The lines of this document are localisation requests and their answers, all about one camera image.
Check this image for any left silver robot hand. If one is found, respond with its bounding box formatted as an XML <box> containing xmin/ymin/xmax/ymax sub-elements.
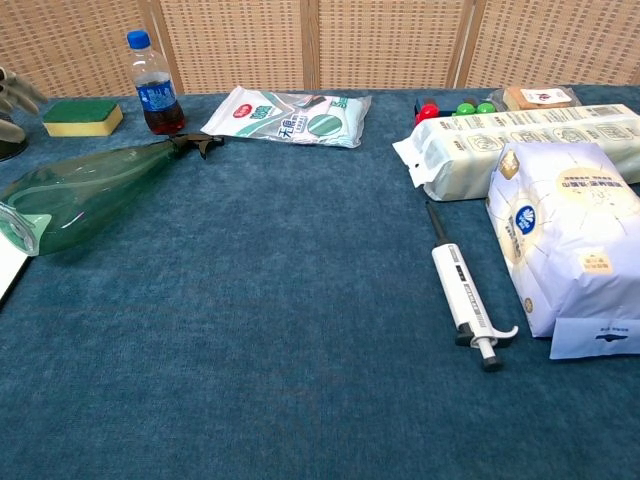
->
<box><xmin>0</xmin><ymin>67</ymin><xmax>50</xmax><ymax>144</ymax></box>

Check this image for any green spray bottle black trigger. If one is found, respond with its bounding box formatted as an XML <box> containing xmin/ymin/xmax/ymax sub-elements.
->
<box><xmin>0</xmin><ymin>132</ymin><xmax>226</xmax><ymax>258</ymax></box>

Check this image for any cola bottle blue cap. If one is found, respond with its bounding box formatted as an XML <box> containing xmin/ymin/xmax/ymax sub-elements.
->
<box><xmin>126</xmin><ymin>29</ymin><xmax>187</xmax><ymax>135</ymax></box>

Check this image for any black mesh pen holder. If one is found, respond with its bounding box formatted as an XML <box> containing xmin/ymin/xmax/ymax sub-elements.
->
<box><xmin>0</xmin><ymin>139</ymin><xmax>30</xmax><ymax>163</ymax></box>

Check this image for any green and yellow sponge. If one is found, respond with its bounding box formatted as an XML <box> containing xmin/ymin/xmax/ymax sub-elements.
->
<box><xmin>41</xmin><ymin>98</ymin><xmax>124</xmax><ymax>138</ymax></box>

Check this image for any white rectangular board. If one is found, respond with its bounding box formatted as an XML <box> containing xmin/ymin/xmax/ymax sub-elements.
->
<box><xmin>0</xmin><ymin>232</ymin><xmax>32</xmax><ymax>304</ymax></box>

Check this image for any bamboo folding screen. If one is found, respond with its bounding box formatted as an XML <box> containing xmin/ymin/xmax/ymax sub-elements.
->
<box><xmin>0</xmin><ymin>0</ymin><xmax>640</xmax><ymax>99</ymax></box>

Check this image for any packaged cleaning cloths bag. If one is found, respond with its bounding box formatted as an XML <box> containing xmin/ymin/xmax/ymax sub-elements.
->
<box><xmin>200</xmin><ymin>85</ymin><xmax>373</xmax><ymax>149</ymax></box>

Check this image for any blue tablecloth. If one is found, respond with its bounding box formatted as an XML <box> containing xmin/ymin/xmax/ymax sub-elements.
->
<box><xmin>0</xmin><ymin>84</ymin><xmax>640</xmax><ymax>480</ymax></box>

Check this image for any small dark blue box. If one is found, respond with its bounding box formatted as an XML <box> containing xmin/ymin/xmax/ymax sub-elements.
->
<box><xmin>413</xmin><ymin>96</ymin><xmax>464</xmax><ymax>116</ymax></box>

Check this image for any red toy block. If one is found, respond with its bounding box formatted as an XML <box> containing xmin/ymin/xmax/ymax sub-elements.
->
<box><xmin>415</xmin><ymin>102</ymin><xmax>441</xmax><ymax>126</ymax></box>

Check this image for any long white printed packet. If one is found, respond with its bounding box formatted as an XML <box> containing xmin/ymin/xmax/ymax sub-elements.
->
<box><xmin>392</xmin><ymin>103</ymin><xmax>640</xmax><ymax>202</ymax></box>

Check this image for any green toy block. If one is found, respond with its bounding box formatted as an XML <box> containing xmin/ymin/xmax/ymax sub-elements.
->
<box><xmin>455</xmin><ymin>101</ymin><xmax>496</xmax><ymax>117</ymax></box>

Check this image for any white pipette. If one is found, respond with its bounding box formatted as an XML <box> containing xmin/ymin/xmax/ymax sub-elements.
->
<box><xmin>425</xmin><ymin>200</ymin><xmax>520</xmax><ymax>373</ymax></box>

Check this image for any packaged biscuits clear wrapper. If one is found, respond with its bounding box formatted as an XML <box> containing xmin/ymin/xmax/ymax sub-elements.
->
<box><xmin>488</xmin><ymin>84</ymin><xmax>584</xmax><ymax>112</ymax></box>

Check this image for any lavender tissue pack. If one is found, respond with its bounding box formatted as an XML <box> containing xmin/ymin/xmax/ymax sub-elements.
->
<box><xmin>485</xmin><ymin>141</ymin><xmax>640</xmax><ymax>360</ymax></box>

